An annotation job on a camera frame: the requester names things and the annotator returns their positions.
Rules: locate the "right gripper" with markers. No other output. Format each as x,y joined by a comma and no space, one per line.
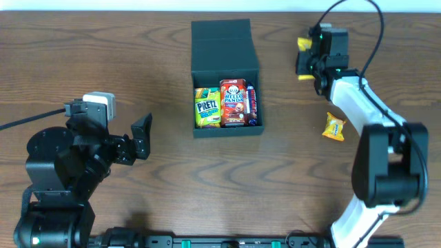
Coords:
311,61

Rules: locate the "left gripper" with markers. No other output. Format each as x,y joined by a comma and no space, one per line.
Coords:
123,148

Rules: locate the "yellow orange candy packet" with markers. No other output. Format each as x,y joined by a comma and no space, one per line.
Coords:
302,67

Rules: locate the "small yellow snack packet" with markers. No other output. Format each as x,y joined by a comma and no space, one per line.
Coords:
333,128

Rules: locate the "green Pretz snack box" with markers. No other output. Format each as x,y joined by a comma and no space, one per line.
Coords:
207,103

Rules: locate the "blue Dairy Milk bar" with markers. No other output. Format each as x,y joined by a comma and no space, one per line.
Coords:
251,105

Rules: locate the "red Hello Panda box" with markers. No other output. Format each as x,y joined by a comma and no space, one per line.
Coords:
232,102

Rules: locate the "black container box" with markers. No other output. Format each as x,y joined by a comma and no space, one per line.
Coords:
224,49

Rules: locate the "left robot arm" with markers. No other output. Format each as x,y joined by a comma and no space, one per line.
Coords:
65,165

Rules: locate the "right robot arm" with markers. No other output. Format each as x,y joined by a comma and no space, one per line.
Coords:
390,167

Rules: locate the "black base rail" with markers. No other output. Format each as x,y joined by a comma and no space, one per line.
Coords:
126,238

